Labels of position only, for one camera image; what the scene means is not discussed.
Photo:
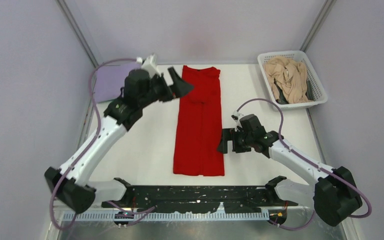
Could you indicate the dark garment in basket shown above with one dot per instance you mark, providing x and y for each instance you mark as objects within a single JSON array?
[{"x": 281, "y": 99}]

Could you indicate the folded purple t shirt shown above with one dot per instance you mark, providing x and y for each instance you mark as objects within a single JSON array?
[{"x": 110, "y": 79}]

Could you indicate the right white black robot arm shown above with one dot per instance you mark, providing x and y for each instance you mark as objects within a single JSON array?
[{"x": 330, "y": 192}]

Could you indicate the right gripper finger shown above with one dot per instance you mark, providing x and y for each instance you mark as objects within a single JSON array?
[
  {"x": 227, "y": 134},
  {"x": 240, "y": 148}
]

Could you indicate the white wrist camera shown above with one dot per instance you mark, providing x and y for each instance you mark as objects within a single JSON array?
[
  {"x": 149, "y": 64},
  {"x": 236, "y": 116}
]

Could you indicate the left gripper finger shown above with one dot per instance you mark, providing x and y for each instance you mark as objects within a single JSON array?
[
  {"x": 158, "y": 81},
  {"x": 179, "y": 87}
]

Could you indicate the aluminium frame rail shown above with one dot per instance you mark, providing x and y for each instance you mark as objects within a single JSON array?
[{"x": 110, "y": 211}]

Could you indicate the white plastic basket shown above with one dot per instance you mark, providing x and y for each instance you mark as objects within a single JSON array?
[{"x": 315, "y": 91}]

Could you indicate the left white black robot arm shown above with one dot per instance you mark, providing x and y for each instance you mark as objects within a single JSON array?
[{"x": 70, "y": 183}]

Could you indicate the beige crumpled t shirt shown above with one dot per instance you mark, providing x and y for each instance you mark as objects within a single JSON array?
[{"x": 290, "y": 76}]

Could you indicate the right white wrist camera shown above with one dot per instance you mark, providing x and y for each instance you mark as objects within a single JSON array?
[{"x": 236, "y": 116}]

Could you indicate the red t shirt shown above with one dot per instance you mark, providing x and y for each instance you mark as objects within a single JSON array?
[{"x": 199, "y": 125}]

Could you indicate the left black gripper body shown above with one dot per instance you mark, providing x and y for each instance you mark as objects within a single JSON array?
[{"x": 157, "y": 93}]

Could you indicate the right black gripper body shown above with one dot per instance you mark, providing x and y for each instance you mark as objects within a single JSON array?
[{"x": 245, "y": 139}]

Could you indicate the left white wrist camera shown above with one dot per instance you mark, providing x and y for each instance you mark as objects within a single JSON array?
[{"x": 149, "y": 64}]

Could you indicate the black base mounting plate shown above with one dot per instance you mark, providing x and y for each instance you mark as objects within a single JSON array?
[{"x": 199, "y": 199}]

